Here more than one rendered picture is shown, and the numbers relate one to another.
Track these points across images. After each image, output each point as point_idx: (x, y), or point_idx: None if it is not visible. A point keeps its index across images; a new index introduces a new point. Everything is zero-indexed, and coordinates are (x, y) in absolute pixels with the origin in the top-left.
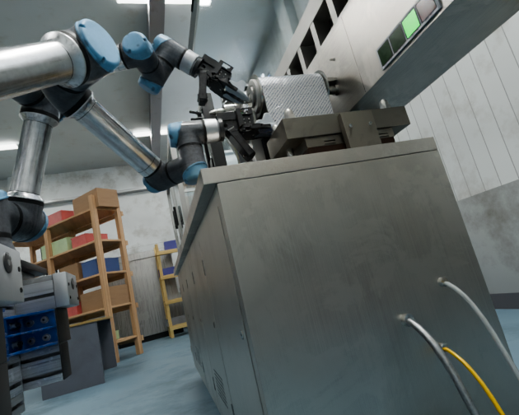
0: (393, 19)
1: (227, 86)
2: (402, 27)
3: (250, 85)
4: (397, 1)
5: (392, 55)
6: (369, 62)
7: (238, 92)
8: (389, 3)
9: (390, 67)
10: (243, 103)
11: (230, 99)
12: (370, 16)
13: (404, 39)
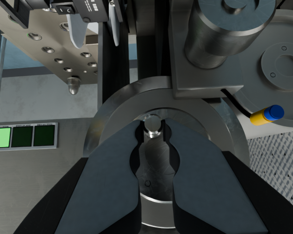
0: (20, 160)
1: (50, 217)
2: (10, 142)
3: (158, 206)
4: (6, 172)
5: (36, 126)
6: (76, 144)
7: (95, 148)
8: (16, 179)
9: (48, 119)
10: (165, 119)
11: (213, 166)
12: (48, 190)
13: (14, 130)
